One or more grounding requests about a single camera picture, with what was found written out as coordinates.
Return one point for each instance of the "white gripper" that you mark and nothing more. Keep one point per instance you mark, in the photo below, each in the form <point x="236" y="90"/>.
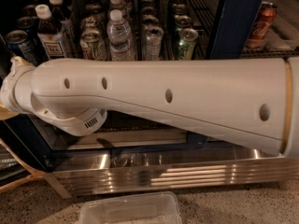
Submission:
<point x="7" y="92"/>

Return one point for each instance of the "blue pepsi can front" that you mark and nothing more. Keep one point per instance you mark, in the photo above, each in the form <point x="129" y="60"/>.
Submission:
<point x="21" y="44"/>

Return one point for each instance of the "blue pepsi can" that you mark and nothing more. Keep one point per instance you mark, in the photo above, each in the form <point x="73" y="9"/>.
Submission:
<point x="29" y="25"/>
<point x="21" y="44"/>

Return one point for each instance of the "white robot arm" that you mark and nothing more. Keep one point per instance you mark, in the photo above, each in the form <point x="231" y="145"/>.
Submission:
<point x="75" y="95"/>

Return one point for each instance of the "white green soda can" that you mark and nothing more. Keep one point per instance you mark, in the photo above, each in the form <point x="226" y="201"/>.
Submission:
<point x="93" y="45"/>

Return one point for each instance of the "slim silver energy can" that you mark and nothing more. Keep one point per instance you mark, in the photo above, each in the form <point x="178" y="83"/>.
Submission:
<point x="153" y="43"/>

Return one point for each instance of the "green soda can front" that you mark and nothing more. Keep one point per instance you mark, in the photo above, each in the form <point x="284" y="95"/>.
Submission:
<point x="185" y="44"/>

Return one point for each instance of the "steel fridge bottom grille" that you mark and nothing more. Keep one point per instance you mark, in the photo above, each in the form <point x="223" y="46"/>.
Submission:
<point x="168" y="169"/>

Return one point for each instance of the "red coca cola can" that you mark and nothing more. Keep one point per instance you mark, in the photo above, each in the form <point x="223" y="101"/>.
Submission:
<point x="262" y="24"/>

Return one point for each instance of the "brown tea bottle front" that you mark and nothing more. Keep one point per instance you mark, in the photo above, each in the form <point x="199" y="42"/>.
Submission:
<point x="51" y="34"/>

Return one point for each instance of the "brown tea bottle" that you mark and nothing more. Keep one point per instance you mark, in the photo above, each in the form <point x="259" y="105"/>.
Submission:
<point x="61" y="12"/>
<point x="51" y="34"/>

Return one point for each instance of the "clear water bottle front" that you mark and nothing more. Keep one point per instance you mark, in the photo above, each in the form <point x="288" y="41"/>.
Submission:
<point x="120" y="37"/>

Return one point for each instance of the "clear water bottle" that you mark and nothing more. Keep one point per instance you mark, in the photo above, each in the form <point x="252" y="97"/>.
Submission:
<point x="120" y="37"/>
<point x="117" y="4"/>

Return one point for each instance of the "clear plastic bin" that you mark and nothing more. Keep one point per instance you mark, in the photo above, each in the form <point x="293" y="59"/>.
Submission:
<point x="149" y="208"/>

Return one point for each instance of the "blue fridge door frame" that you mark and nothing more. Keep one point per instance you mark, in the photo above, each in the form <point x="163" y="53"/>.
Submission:
<point x="225" y="87"/>

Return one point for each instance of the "top wire fridge shelf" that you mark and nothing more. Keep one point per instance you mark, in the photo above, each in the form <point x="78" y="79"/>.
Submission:
<point x="264" y="52"/>

